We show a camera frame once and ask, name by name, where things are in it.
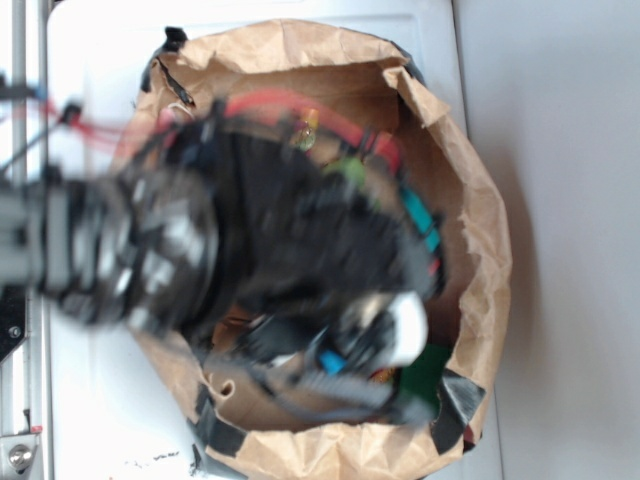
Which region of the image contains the green fuzzy plush toy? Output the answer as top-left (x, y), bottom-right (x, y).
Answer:
top-left (322, 156), bottom-right (366, 188)

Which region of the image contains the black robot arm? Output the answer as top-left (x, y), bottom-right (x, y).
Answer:
top-left (1, 103), bottom-right (446, 372)

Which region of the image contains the black mounting bracket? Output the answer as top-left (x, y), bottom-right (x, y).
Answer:
top-left (0, 286), bottom-right (26, 362)

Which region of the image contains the red wire bundle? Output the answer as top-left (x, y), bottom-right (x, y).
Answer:
top-left (0, 88), bottom-right (444, 281)

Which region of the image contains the multicolour twisted rope toy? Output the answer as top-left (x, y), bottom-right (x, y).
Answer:
top-left (294, 106), bottom-right (401, 389)

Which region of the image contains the aluminium frame rail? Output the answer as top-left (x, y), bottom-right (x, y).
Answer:
top-left (1, 1), bottom-right (54, 479)

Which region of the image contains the brown paper bag bin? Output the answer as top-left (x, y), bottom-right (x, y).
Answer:
top-left (127, 19), bottom-right (512, 479)

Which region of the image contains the dark green block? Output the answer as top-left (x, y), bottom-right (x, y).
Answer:
top-left (397, 344), bottom-right (452, 421)

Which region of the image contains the white padded gripper finger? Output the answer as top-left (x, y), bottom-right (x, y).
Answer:
top-left (373, 291), bottom-right (428, 366)

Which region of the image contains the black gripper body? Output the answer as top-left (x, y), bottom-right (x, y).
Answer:
top-left (194, 110), bottom-right (446, 339)

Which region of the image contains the silver corner bracket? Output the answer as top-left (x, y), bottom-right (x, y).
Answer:
top-left (1, 434), bottom-right (42, 480)

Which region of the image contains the blue wooden block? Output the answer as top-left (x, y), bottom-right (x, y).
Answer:
top-left (318, 350), bottom-right (346, 375)

